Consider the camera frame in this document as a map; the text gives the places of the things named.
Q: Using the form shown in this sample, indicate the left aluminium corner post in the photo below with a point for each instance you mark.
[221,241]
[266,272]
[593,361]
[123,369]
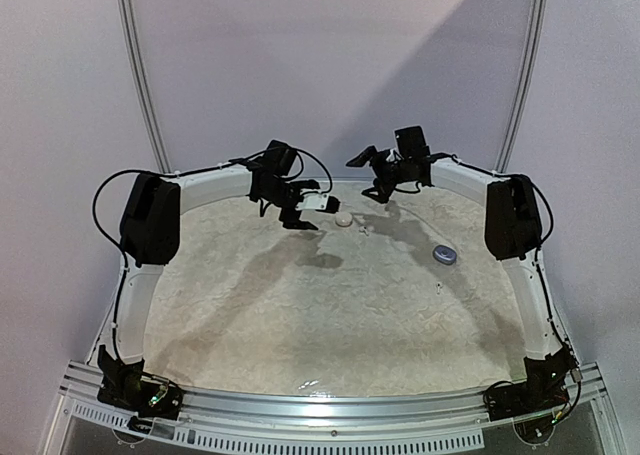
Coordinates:
[141,84]

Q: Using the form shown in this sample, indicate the white round case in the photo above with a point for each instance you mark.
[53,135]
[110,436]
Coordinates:
[343,219]

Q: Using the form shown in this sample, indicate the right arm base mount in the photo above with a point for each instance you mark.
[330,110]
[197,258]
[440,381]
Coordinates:
[544,388]

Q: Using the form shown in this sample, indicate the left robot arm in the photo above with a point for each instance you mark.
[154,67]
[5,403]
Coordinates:
[149,231]

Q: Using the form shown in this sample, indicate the aluminium corner post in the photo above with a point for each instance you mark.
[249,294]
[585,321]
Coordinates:
[141,84]
[525,74]

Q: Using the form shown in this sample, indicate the blue earbud charging case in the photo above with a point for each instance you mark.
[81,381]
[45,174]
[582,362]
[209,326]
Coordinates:
[445,255]

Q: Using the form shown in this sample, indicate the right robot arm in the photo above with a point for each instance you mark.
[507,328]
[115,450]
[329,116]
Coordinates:
[512,227]

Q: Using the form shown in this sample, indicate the aluminium front rail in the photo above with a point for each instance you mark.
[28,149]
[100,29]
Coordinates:
[219,422]

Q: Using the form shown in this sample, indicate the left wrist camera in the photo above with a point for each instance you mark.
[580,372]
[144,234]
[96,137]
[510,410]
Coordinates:
[320,202]

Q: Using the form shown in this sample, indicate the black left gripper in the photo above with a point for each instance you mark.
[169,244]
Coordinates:
[292,221]

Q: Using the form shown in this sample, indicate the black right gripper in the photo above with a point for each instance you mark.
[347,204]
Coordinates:
[379,176]

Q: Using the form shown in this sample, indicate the right aluminium corner post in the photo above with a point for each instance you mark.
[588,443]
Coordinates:
[525,74]

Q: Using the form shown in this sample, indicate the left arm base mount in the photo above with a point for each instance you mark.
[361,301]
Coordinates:
[129,387]

